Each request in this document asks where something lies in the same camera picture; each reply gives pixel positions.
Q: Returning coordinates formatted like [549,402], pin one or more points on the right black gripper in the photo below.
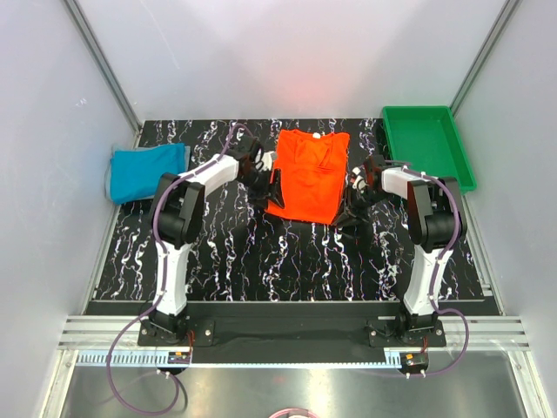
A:
[345,215]

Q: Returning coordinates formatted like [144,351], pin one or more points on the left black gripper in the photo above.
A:
[271,192]

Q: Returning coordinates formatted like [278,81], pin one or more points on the orange t shirt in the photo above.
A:
[312,175]

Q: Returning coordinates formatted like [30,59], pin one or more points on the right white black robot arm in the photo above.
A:
[435,225]

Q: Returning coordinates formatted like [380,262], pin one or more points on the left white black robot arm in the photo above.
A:
[177,214]

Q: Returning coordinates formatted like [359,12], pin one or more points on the black marbled table mat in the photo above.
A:
[245,254]

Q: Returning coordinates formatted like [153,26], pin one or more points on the green plastic tray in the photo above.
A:
[428,138]

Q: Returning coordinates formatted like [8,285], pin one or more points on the folded teal t shirt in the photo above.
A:
[134,174]

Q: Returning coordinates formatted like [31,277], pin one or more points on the right orange black connector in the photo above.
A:
[416,360]

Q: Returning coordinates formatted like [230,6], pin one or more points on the orange black connector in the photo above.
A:
[179,357]
[416,360]

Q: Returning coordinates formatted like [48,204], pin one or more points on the left orange black connector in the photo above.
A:
[179,357]

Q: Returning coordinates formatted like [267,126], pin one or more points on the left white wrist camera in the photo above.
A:
[264,161]

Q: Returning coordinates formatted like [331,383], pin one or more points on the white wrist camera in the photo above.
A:
[358,179]
[264,161]

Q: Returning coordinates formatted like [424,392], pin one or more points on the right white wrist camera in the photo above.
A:
[358,179]

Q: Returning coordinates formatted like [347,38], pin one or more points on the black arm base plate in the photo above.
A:
[221,322]

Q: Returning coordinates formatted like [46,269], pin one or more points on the white slotted cable duct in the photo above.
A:
[150,358]

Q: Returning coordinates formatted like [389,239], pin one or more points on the aluminium frame rail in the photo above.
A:
[504,333]

